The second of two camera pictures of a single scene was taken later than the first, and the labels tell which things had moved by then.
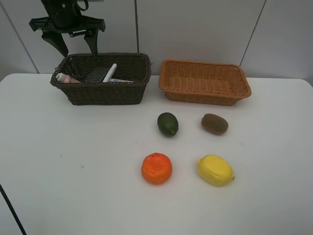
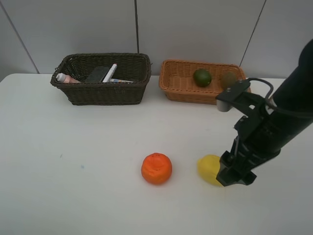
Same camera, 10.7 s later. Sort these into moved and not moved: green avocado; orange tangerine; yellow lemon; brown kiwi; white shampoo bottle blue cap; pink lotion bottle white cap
Moved: green avocado; brown kiwi
Not moved: yellow lemon; pink lotion bottle white cap; white shampoo bottle blue cap; orange tangerine
